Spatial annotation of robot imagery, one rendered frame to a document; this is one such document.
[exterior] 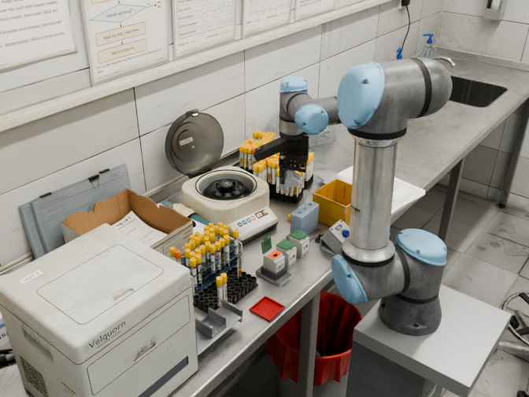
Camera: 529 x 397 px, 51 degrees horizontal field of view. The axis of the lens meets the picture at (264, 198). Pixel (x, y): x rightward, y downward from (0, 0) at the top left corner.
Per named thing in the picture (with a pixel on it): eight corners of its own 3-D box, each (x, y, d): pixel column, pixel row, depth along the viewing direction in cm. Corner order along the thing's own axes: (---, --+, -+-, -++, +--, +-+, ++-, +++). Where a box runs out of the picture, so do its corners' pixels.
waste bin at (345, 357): (320, 461, 203) (329, 378, 180) (244, 409, 222) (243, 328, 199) (371, 395, 228) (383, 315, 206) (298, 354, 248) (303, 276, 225)
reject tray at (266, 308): (269, 322, 141) (269, 320, 140) (249, 310, 144) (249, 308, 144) (285, 308, 145) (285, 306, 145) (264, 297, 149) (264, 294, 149)
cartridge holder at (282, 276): (280, 287, 153) (280, 277, 151) (255, 274, 157) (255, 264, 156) (292, 278, 156) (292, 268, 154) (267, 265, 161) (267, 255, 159)
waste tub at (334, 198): (343, 234, 175) (346, 207, 170) (310, 218, 183) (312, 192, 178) (366, 217, 184) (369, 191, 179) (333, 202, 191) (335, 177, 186)
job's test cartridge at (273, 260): (275, 279, 154) (275, 261, 150) (262, 272, 156) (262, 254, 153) (284, 272, 156) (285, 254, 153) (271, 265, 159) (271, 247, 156)
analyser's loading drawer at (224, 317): (184, 371, 124) (183, 355, 122) (164, 358, 128) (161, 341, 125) (242, 321, 138) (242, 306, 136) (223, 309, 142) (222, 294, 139)
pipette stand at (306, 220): (304, 246, 169) (305, 219, 164) (285, 239, 173) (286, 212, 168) (321, 231, 176) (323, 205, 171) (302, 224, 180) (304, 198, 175)
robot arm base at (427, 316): (453, 315, 138) (460, 284, 132) (417, 346, 129) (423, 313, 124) (402, 286, 147) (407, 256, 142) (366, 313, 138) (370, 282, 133)
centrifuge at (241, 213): (231, 252, 167) (230, 217, 160) (174, 213, 185) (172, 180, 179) (287, 222, 181) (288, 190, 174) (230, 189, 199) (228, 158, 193)
